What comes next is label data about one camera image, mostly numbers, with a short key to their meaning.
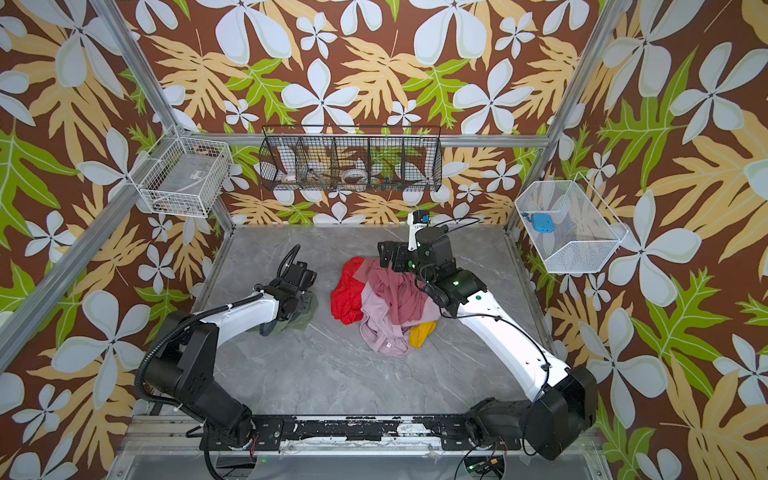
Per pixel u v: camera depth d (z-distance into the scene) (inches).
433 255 21.2
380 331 34.2
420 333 34.8
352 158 38.5
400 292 34.6
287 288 28.7
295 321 35.0
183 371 17.8
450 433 28.9
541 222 33.9
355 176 38.8
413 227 25.7
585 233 30.9
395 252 25.9
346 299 36.8
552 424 15.1
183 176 33.9
